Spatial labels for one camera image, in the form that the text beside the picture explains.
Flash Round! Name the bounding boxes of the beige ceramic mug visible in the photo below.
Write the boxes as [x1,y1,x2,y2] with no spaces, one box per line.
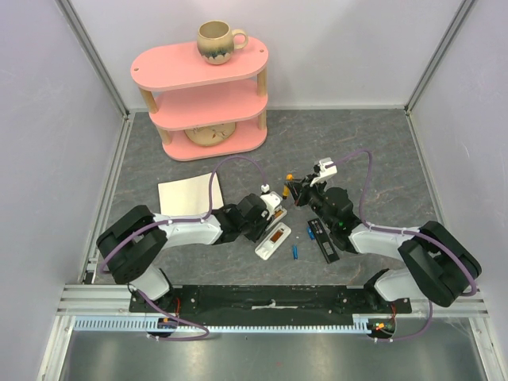
[197,21,248,65]

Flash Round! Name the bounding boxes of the white air conditioner remote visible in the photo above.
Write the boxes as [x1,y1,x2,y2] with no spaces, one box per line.
[271,207,287,223]

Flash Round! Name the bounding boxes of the beige floral ceramic bowl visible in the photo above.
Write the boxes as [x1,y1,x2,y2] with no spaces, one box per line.
[184,122,237,147]

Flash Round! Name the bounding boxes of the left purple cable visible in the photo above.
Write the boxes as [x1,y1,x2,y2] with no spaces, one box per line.
[99,156,271,341]

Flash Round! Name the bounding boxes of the pink three-tier shelf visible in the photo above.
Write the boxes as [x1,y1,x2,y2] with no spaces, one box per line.
[130,38,269,161]

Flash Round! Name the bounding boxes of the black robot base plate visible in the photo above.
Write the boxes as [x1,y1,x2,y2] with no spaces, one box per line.
[129,283,414,317]

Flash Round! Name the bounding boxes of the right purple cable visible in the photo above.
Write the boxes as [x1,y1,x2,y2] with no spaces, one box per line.
[333,149,479,341]

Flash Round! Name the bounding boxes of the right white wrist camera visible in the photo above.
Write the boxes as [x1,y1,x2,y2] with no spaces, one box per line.
[310,157,337,186]

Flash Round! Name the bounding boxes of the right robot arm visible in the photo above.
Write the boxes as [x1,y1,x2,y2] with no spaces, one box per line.
[286,176,482,313]

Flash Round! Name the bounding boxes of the orange handled screwdriver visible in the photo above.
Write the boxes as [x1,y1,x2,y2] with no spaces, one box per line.
[283,174,294,199]

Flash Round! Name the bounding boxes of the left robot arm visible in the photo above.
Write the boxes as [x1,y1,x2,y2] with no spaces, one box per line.
[96,192,282,312]

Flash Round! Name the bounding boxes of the purple cable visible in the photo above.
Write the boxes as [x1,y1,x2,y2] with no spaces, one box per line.
[99,156,271,341]
[333,149,479,341]

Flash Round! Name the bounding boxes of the grey slotted cable duct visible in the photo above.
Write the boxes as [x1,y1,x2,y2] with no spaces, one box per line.
[73,316,378,334]

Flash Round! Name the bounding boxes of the white remote with back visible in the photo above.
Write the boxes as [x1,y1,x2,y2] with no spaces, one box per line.
[255,222,292,260]

